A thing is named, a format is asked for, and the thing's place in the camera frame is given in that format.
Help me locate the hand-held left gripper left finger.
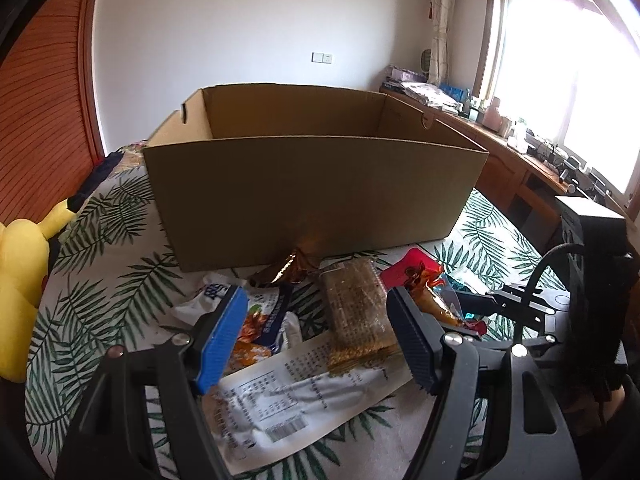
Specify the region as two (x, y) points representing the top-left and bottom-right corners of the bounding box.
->
(55, 285), (251, 480)

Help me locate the wooden desk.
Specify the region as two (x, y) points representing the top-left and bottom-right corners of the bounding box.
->
(380, 85), (626, 251)

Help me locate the red wooden wardrobe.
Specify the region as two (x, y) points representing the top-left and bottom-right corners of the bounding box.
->
(0, 0), (108, 231)

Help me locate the row of small desk gadgets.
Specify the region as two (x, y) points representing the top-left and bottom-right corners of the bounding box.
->
(510, 115), (616, 196)

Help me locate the white and blue snack packet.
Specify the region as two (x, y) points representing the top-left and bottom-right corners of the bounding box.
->
(170, 272), (301, 361)

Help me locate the wooden framed window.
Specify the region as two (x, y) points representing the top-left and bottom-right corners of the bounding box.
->
(480, 0), (640, 201)

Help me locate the yellow plush toy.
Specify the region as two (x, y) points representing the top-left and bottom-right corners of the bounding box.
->
(0, 199), (78, 383)

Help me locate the pile of papers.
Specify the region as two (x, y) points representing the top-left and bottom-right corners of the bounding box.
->
(385, 66), (471, 111)

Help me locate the large white snack packet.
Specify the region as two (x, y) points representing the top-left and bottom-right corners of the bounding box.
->
(210, 332), (426, 476)

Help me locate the gold foil snack wrapper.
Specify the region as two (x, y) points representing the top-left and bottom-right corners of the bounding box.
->
(249, 247), (321, 290)

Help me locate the pink bottle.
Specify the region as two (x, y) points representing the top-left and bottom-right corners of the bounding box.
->
(482, 97), (506, 133)

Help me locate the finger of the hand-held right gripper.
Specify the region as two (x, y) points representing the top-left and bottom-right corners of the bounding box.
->
(465, 322), (557, 351)
(450, 287), (572, 317)

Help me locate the red snack packet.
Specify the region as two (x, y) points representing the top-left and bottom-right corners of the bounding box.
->
(380, 247), (488, 336)

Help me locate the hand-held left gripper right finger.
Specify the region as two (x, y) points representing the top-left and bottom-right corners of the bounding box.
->
(386, 286), (583, 480)

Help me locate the leaf print bed sheet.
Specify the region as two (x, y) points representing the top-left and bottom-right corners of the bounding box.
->
(25, 142), (581, 480)

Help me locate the patterned beige curtain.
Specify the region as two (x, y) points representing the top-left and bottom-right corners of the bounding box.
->
(422, 0), (481, 86)

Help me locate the clear packet of crackers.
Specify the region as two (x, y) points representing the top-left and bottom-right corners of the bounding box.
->
(319, 259), (401, 376)

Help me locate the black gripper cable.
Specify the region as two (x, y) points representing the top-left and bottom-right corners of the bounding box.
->
(515, 243), (588, 346)

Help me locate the brown cardboard box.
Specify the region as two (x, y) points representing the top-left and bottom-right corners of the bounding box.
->
(142, 84), (490, 273)

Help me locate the dark blue cloth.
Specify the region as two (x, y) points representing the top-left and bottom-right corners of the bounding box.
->
(67, 149), (146, 211)

